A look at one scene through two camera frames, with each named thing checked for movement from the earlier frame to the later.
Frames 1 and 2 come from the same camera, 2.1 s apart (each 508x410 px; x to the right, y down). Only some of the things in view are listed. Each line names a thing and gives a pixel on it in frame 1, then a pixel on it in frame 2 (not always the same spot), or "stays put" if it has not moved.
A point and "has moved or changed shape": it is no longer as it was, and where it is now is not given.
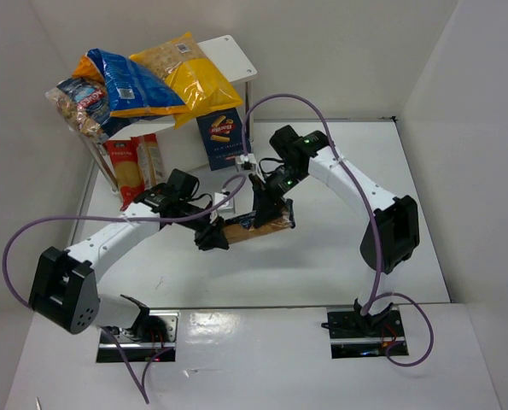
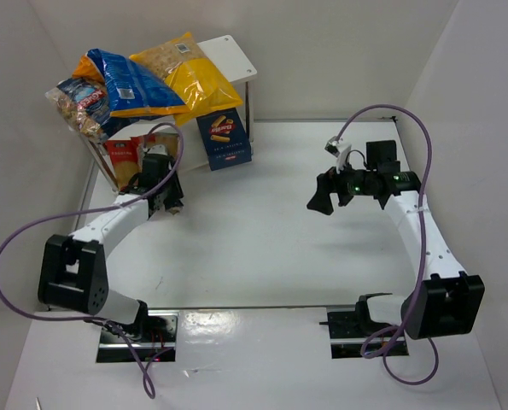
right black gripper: [261, 198] to [336, 184]
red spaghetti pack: [125, 159] stays put
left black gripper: [208, 232] to [168, 198]
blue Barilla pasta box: [221, 133] stays put
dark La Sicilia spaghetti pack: [244, 226] has moved or changed shape
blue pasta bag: [132, 92] stays put
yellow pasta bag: [198, 83] stays put
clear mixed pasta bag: [83, 104] stays put
